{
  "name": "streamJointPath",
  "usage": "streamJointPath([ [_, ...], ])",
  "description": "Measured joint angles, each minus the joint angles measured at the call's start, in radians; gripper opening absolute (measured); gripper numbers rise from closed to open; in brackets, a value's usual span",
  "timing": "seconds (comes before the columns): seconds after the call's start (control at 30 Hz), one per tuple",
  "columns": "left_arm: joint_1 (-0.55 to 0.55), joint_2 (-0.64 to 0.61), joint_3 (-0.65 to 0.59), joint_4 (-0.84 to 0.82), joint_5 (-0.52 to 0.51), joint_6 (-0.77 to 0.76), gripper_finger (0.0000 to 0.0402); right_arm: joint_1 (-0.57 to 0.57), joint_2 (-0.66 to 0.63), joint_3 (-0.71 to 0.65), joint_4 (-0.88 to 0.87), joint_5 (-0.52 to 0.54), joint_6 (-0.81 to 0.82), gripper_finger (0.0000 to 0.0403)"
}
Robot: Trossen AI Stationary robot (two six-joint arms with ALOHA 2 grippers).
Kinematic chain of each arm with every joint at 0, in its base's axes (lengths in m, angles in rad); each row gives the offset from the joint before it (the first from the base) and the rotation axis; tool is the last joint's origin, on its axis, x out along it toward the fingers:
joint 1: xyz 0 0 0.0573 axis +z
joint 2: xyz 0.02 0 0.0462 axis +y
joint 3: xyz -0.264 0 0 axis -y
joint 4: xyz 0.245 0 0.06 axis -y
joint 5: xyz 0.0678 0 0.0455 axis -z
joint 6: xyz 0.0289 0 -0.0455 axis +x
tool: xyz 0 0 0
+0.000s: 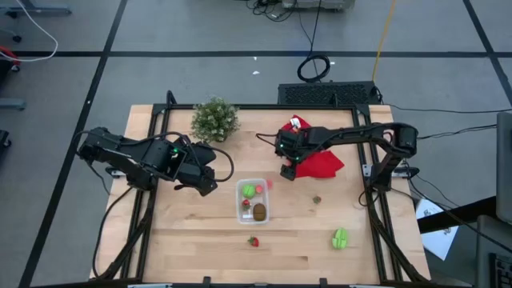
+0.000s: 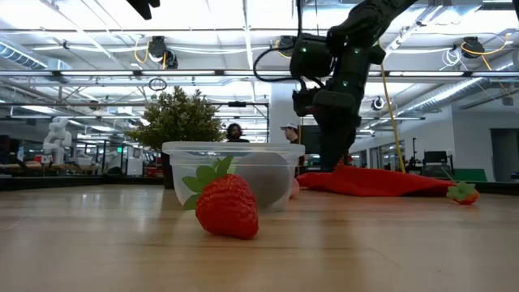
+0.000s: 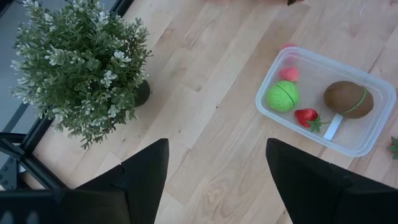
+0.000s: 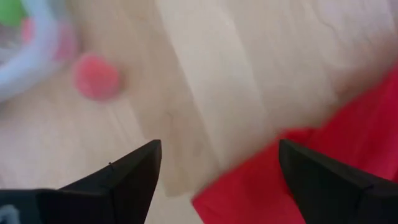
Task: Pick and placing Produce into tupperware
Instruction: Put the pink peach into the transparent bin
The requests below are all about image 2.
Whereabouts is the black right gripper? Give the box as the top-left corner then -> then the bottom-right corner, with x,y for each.
312,76 -> 366,171

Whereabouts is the round brown fruit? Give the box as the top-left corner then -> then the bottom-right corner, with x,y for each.
234,152 -> 294,208

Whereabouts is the large red toy strawberry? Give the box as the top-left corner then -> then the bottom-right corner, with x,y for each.
181,155 -> 260,240

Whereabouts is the small red-orange fruit green calyx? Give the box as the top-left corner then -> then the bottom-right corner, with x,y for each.
440,168 -> 482,206

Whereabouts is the clear plastic tupperware container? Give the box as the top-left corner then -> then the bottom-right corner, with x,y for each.
161,140 -> 307,213

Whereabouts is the person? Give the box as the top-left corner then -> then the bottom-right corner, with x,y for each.
280,122 -> 302,145
225,122 -> 251,143

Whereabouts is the red cloth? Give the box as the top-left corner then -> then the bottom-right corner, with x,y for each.
297,164 -> 474,198

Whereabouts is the long ceiling light strip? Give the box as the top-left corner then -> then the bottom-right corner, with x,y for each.
0,69 -> 519,79

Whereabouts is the black monitor on cart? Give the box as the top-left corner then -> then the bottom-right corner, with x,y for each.
422,150 -> 454,179

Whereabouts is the green board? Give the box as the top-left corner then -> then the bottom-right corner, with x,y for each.
453,168 -> 488,183

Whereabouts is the white cabinet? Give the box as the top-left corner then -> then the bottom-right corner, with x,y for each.
125,145 -> 145,176

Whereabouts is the wooden background table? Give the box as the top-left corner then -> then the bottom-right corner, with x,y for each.
19,161 -> 101,176

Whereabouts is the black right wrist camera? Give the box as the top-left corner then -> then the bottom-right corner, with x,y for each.
291,86 -> 324,118

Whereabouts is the yellow hanging cable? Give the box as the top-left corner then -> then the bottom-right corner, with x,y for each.
379,38 -> 406,174

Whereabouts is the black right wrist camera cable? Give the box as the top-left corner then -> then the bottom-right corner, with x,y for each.
252,43 -> 303,84

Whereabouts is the black aluminium table frame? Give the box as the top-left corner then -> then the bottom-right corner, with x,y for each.
0,174 -> 519,196

